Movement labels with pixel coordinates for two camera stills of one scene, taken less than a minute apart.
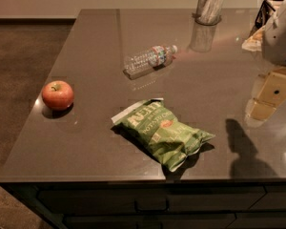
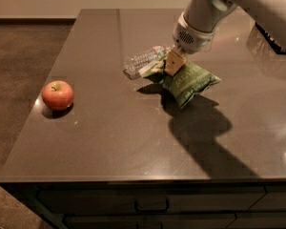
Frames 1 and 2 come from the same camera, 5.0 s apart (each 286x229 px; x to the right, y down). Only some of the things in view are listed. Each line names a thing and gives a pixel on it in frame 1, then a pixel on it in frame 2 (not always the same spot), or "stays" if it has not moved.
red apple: (57, 95) stays
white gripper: (280, 43) → (193, 38)
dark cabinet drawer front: (151, 199) stays
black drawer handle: (143, 210) stays
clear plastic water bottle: (149, 61) stays
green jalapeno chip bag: (163, 135) → (188, 83)
